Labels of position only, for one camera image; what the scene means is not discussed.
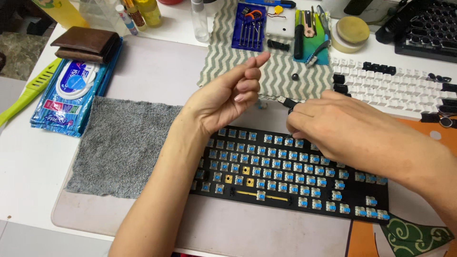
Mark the group of white keycaps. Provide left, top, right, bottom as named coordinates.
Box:
left=331, top=57, right=457, bottom=117

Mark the round yellow sponge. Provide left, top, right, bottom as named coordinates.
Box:
left=336, top=16, right=371, bottom=44

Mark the group of black keycaps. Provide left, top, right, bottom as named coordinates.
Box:
left=332, top=61, right=457, bottom=129

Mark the lime green plastic comb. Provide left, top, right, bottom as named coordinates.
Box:
left=0, top=57, right=63, bottom=128

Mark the small wire brush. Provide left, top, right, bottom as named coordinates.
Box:
left=305, top=40, right=331, bottom=68

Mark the black switch puller tool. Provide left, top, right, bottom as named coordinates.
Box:
left=277, top=96, right=299, bottom=115

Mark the small amber bottle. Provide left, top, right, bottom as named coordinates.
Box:
left=123, top=0, right=148, bottom=31

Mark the blue screwdriver set case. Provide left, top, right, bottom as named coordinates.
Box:
left=231, top=3, right=268, bottom=53

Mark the black keyboard case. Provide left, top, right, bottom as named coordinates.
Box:
left=375, top=0, right=457, bottom=64

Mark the small yellow bottle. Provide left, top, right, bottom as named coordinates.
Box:
left=135, top=0, right=163, bottom=28

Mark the grey zigzag patterned cloth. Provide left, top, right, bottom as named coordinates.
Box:
left=197, top=0, right=335, bottom=102

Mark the orange patterned mat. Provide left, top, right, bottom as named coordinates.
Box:
left=344, top=116, right=457, bottom=257

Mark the black pen tool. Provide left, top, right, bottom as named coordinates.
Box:
left=293, top=10, right=305, bottom=60

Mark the brown leather wallet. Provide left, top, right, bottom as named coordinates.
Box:
left=50, top=26, right=122, bottom=65

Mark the white plastic box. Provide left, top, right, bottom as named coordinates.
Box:
left=266, top=8, right=296, bottom=39

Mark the person's right hand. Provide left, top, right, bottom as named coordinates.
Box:
left=286, top=89, right=374, bottom=172

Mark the clear spray bottle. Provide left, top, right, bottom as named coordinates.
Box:
left=190, top=0, right=210, bottom=43

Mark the pale grey desk mat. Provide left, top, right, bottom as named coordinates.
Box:
left=51, top=35, right=354, bottom=257

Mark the grey knitted cloth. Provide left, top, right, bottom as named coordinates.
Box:
left=65, top=96, right=185, bottom=199

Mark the clear plastic container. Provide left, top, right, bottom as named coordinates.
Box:
left=79, top=0, right=126, bottom=36

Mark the person's left hand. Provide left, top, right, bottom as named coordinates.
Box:
left=181, top=52, right=271, bottom=138

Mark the beige tape roll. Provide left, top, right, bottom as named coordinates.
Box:
left=331, top=27, right=368, bottom=54

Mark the black keyboard with blue switches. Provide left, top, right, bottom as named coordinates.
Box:
left=189, top=125, right=390, bottom=225

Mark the teal microfibre cloth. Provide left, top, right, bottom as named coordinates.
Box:
left=293, top=9, right=331, bottom=66

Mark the large yellow bottle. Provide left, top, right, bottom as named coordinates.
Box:
left=31, top=0, right=90, bottom=30

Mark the flat black device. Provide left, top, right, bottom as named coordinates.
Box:
left=343, top=0, right=374, bottom=16

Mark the blue wet wipes pack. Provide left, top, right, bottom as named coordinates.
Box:
left=30, top=37, right=124, bottom=138

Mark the blue utility knife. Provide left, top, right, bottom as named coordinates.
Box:
left=244, top=0, right=297, bottom=9

